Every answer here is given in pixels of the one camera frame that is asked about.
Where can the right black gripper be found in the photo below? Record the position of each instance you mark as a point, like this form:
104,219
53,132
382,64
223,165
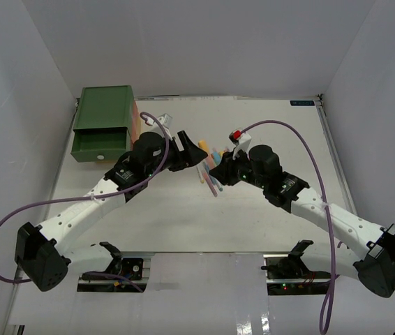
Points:
225,172

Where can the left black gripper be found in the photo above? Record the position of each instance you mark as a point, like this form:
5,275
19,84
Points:
191,153

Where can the orange cap highlighter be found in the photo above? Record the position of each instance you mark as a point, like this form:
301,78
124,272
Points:
203,145

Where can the teal highlighter marker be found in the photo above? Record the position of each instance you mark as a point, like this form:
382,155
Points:
210,163

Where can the green top drawer box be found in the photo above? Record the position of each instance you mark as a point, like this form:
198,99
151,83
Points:
99,108

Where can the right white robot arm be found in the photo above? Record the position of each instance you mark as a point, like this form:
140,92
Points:
369,255

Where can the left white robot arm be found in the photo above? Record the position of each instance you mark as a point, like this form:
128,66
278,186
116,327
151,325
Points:
42,251

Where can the blue thin pen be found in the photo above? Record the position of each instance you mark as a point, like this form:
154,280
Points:
213,180

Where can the yellow cap thin pen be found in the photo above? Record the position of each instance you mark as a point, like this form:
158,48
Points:
200,175

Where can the stacked orange yellow drawers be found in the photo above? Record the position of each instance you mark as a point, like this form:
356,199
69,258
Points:
119,140

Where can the blue logo sticker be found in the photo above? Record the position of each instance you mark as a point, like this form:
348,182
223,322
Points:
302,103

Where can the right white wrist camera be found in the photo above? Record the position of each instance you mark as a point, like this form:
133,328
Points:
241,141

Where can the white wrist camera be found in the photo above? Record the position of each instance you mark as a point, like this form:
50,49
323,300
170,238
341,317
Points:
162,126
241,141

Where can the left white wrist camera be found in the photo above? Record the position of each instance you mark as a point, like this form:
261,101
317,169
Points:
162,126

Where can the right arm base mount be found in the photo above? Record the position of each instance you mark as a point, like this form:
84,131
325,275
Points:
287,275

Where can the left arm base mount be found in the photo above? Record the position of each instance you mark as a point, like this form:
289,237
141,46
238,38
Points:
123,273

